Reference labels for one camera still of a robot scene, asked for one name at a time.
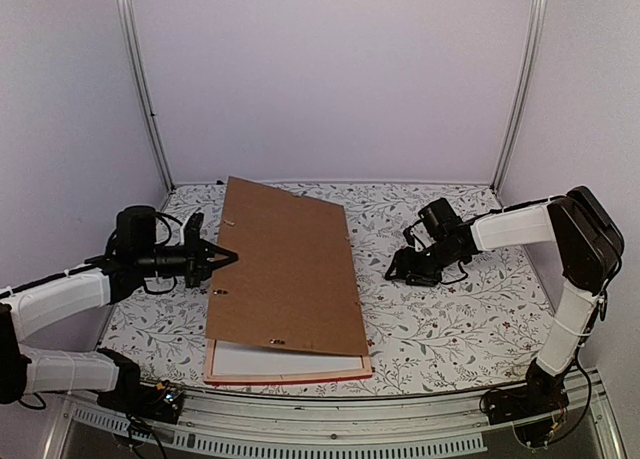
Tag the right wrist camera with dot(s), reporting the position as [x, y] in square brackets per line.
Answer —
[439, 218]

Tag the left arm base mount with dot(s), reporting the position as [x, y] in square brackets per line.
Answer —
[160, 402]

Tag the floral patterned table cover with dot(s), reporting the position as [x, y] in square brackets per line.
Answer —
[481, 328]

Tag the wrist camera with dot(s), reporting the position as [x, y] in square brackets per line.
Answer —
[439, 218]
[135, 231]

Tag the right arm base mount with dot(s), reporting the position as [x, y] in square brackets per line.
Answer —
[536, 413]

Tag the left aluminium corner post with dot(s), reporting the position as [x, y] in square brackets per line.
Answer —
[131, 39]

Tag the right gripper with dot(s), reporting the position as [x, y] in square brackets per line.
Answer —
[405, 266]

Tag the front aluminium rail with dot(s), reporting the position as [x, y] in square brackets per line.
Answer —
[236, 425]

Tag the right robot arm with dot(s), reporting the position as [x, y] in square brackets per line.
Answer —
[589, 243]

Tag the right aluminium corner post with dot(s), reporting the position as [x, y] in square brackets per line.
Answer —
[532, 43]

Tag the wooden picture frame red edge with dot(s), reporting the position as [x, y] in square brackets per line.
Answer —
[364, 373]

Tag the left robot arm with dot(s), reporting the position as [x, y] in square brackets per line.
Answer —
[100, 281]

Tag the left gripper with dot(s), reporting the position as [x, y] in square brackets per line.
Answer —
[197, 265]

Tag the brown backing board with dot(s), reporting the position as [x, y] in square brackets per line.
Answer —
[293, 286]

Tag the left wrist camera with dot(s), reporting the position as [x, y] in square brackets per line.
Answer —
[135, 231]

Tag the aluminium corner post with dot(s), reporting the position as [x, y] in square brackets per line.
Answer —
[532, 43]
[131, 39]

